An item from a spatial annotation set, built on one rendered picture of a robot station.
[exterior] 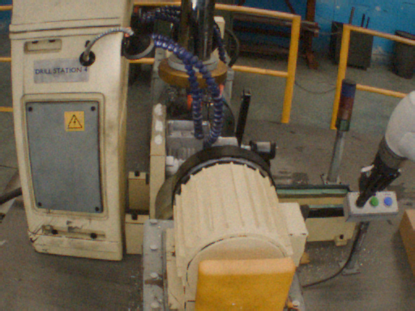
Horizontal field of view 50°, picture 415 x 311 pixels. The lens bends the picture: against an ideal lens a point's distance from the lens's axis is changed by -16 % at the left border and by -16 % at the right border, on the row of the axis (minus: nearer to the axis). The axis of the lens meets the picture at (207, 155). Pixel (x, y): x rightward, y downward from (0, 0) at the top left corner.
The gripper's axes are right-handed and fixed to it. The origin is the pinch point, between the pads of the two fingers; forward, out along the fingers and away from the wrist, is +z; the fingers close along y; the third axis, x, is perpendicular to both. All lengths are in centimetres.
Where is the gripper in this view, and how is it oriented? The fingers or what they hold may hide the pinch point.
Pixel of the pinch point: (364, 196)
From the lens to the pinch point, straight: 134.0
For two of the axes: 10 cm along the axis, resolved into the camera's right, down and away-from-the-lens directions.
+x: 0.3, 8.4, -5.4
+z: -1.0, 5.4, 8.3
